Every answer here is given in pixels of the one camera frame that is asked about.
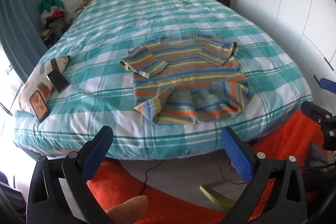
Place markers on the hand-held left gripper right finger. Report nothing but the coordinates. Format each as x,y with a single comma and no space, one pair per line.
239,155

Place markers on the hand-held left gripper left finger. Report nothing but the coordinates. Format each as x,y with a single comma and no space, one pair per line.
97,153

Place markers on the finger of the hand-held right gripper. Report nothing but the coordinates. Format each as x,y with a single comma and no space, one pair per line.
315,112
328,85

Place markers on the striped knit sweater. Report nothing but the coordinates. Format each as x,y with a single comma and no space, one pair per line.
183,69

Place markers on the pile of colourful clothes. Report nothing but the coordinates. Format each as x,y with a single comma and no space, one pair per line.
52,16

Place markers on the smartphone with lit screen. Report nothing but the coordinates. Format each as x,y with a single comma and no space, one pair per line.
39,106

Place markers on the smartphone with dark screen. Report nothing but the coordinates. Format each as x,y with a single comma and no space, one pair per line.
58,80

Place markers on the white wardrobe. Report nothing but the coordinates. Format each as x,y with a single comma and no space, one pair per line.
288,3

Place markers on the patterned pillow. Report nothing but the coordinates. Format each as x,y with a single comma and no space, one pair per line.
42,74

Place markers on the teal plaid blanket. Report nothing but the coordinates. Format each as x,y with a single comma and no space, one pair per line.
183,16

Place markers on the blue curtain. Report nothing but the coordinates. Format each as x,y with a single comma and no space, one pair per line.
21,16

